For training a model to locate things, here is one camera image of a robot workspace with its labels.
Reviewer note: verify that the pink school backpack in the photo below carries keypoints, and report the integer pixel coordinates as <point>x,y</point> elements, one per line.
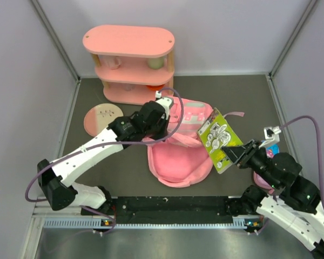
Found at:
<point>182,160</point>

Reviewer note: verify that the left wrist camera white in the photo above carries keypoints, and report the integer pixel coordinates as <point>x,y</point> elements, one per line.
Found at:
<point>166,102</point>

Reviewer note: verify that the pink and cream plate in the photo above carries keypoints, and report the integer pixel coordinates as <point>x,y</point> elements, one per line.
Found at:
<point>99,117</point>

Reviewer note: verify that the green sticker book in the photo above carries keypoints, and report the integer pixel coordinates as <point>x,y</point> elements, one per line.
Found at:
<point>216,133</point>

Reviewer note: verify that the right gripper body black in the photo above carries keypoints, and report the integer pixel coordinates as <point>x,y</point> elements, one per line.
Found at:
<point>256,161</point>

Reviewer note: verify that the pale green cup on shelf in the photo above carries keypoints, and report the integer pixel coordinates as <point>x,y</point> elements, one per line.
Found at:
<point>155,63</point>

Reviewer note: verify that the pink pencil case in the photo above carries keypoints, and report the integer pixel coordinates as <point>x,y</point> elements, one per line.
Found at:
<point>258,180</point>

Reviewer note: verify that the pink cup on shelf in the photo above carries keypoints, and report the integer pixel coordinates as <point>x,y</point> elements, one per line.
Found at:
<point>112,62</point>

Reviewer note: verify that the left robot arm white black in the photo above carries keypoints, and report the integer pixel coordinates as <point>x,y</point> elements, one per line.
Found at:
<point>58,179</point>

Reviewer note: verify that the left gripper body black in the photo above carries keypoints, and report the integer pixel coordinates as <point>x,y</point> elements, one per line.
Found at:
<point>157,130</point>

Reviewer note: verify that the clear glass on lower shelf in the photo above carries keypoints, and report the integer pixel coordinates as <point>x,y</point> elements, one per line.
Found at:
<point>128,87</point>

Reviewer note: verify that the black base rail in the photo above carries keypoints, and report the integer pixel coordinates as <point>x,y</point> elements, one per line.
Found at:
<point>177,209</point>

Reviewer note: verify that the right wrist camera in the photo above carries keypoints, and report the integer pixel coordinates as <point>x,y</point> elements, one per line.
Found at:
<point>271,136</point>

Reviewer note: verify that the orange bowl on lower shelf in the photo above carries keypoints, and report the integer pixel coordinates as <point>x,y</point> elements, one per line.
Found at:
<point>155,87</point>

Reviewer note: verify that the grey slotted cable duct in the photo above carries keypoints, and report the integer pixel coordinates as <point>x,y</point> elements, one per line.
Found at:
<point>98,223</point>

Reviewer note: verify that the pink three-tier shelf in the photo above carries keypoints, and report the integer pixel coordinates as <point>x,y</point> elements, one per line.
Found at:
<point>133,45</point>

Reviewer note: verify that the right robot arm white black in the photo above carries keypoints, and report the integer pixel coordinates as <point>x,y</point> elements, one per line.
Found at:
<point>298,208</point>

